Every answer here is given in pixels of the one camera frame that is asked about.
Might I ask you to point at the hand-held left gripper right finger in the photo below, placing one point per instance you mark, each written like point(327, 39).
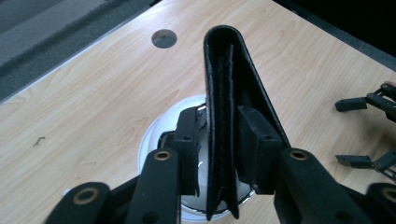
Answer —
point(299, 193)

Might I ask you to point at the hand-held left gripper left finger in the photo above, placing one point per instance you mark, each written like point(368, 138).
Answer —
point(162, 186)

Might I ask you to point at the black wallet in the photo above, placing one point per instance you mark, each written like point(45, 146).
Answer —
point(221, 124)

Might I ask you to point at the white cup on stand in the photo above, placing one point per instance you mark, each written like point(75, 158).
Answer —
point(152, 133)

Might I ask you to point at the dark round table grommet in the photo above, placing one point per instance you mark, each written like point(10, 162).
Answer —
point(164, 38)

